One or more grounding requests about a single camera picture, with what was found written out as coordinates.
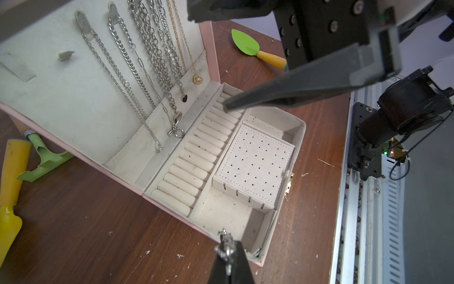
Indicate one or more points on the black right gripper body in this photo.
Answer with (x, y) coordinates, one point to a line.
(311, 30)

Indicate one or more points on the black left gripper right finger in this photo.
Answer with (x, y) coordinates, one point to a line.
(346, 70)

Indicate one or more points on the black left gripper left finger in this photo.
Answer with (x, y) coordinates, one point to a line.
(231, 265)

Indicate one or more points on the pink jewelry box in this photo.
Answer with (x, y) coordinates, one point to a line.
(77, 73)

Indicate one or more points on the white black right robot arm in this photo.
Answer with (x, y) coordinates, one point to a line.
(414, 103)

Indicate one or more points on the green leaf toy trowel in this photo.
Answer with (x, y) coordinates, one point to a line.
(247, 45)

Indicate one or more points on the green toy rake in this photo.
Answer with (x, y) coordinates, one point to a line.
(49, 160)

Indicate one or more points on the yellow toy shovel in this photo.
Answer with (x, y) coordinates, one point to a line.
(17, 153)

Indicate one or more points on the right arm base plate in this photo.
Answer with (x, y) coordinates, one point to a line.
(364, 153)

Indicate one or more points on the aluminium mounting rail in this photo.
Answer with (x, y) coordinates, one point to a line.
(368, 244)

